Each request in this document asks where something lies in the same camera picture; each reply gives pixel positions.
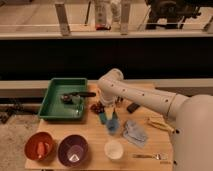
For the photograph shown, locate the teal green sponge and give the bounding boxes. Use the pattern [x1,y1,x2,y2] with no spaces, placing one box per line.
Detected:
[98,112,117,125]

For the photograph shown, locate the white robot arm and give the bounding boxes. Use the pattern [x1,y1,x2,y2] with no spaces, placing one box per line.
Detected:
[98,68,213,171]

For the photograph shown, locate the purple bowl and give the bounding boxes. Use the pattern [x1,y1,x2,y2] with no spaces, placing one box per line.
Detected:
[57,135,89,167]

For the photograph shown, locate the red bowl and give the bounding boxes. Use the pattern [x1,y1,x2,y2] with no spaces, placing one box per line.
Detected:
[24,132,54,161]

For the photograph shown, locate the small metal cup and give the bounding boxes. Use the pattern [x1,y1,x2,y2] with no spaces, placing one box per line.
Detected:
[115,97,124,107]

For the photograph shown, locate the bunch of dark grapes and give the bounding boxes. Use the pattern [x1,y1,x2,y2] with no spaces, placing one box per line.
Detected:
[90,102,104,114]

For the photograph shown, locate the black rectangular block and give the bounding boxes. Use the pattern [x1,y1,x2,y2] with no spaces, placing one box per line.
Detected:
[127,103,139,113]

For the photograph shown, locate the blue plastic cup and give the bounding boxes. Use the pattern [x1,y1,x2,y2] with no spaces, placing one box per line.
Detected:
[106,119,119,134]

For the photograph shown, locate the green plastic tray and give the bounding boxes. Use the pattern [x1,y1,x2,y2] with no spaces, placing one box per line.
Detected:
[39,78,87,121]

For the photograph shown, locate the blue grey cloth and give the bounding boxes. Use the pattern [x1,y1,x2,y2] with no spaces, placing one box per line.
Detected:
[123,120,148,148]

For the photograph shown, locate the banana peel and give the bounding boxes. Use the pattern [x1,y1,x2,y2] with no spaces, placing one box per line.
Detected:
[147,117,174,133]

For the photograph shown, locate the white cup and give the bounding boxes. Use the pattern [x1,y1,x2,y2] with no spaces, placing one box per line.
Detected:
[104,140,124,161]

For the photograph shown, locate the white red carton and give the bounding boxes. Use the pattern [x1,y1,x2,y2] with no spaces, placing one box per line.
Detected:
[94,0,110,30]

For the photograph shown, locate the silver fork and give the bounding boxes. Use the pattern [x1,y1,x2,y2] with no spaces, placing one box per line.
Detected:
[132,154,168,160]

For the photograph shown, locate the orange carrot piece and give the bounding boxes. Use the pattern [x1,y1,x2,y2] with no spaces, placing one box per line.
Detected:
[37,142,45,159]

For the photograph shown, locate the black machine in background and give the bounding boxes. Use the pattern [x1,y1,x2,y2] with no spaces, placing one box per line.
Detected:
[145,0,200,30]

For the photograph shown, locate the black handled ladle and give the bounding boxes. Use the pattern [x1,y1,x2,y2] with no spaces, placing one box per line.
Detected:
[60,92,96,104]

